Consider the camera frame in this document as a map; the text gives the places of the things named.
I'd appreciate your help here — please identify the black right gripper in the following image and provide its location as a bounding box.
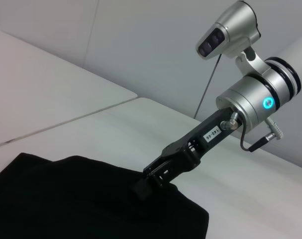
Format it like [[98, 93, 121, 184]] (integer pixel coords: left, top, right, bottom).
[[132, 107, 238, 200]]

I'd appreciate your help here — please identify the black shirt with FREE print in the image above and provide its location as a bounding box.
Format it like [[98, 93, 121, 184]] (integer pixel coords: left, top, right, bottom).
[[0, 152, 210, 239]]

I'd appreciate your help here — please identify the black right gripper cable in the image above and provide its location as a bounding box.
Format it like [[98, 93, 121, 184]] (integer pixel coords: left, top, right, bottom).
[[220, 112, 284, 153]]

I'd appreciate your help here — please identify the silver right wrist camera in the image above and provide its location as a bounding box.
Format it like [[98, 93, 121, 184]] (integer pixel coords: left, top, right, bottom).
[[195, 0, 262, 60]]

